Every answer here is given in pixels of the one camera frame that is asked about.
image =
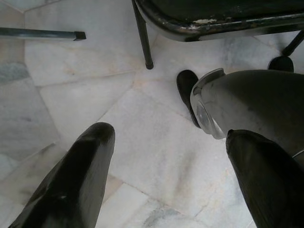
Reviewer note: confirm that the silver robot left leg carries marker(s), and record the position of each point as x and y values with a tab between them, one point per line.
256	102

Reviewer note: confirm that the black robot right foot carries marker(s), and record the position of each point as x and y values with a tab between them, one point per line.
281	64

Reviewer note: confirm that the black metal frame chair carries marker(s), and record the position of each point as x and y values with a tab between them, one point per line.
213	23

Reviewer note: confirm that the black robot foot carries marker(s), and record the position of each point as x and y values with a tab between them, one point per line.
281	64
186	90

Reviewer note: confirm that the black robot left foot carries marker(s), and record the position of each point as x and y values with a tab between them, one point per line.
186	90

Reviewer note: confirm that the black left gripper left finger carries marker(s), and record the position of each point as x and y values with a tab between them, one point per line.
71	185

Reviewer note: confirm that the marble pattern folding table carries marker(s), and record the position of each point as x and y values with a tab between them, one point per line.
35	34

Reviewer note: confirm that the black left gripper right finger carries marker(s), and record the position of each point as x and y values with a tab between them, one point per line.
273	190

